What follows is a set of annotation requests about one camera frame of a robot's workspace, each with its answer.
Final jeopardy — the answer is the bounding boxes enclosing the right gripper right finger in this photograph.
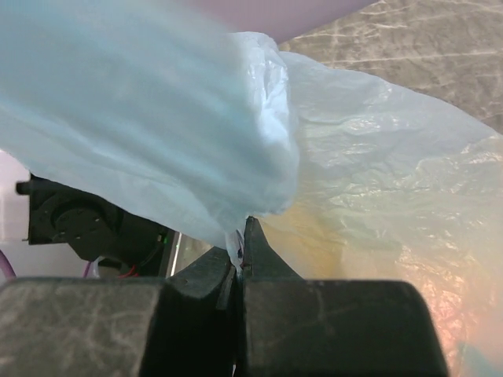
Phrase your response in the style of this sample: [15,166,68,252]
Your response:
[236,218,448,376]

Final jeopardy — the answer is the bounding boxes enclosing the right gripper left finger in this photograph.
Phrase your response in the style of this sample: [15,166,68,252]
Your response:
[1,248,234,376]

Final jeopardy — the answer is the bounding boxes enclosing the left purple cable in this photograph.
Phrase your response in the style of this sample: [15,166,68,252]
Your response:
[0,251,17,282]

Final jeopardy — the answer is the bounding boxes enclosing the light blue plastic bag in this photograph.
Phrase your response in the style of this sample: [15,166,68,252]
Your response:
[1,1,502,376]

